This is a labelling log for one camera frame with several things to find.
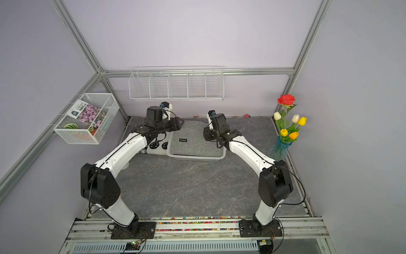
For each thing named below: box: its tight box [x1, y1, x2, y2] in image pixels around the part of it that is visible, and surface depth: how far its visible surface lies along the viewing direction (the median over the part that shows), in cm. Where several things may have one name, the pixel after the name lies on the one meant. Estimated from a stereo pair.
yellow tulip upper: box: [297, 116, 308, 127], surface depth 79 cm
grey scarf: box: [171, 120, 224, 157], surface depth 95 cm
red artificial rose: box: [277, 94, 298, 110], surface depth 80 cm
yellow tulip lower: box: [280, 128, 289, 137], surface depth 75 cm
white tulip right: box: [291, 114, 300, 124], surface depth 81 cm
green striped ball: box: [63, 122, 79, 130], surface depth 72 cm
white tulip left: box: [273, 111, 282, 121], surface depth 84 cm
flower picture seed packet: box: [66, 99, 107, 127], surface depth 76 cm
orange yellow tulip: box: [288, 131, 300, 140], surface depth 73 cm
